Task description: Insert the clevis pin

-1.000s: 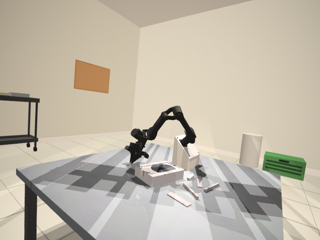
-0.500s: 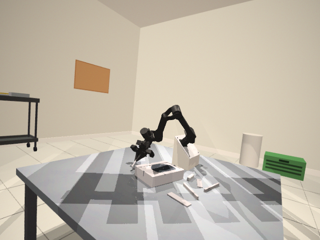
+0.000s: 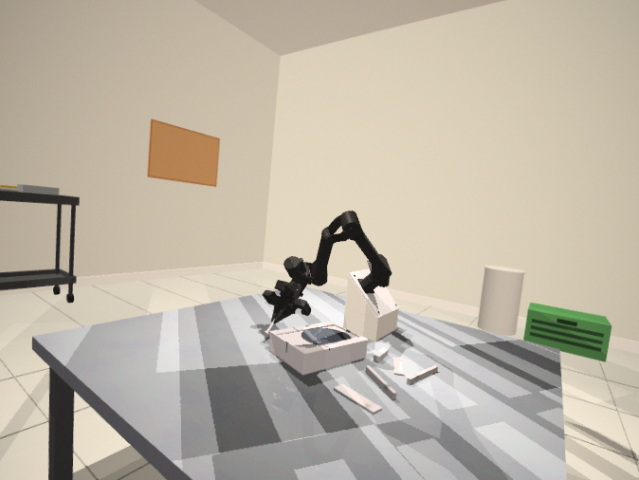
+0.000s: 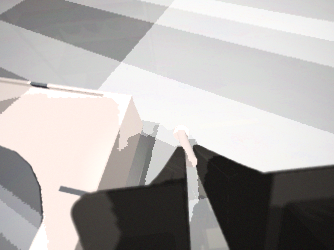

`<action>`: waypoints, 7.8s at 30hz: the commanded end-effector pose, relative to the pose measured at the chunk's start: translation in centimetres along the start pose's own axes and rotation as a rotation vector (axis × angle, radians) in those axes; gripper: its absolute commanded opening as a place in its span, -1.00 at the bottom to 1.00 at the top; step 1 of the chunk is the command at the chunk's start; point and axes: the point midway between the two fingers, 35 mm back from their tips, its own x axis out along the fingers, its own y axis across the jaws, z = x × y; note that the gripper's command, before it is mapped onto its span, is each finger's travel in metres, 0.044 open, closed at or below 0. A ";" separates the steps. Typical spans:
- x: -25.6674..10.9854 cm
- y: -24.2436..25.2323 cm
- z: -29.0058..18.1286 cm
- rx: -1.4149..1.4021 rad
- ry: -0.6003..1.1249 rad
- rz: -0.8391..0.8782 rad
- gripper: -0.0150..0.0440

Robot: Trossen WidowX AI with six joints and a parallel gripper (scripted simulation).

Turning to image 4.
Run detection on grey metal disc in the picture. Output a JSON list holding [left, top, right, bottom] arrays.
[[0, 145, 43, 250]]

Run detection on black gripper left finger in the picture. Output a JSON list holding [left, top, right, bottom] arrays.
[[69, 146, 191, 250]]

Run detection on white headed pin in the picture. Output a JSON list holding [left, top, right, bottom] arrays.
[[173, 125, 197, 167]]

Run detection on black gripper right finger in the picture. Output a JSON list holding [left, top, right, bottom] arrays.
[[193, 145, 334, 250]]

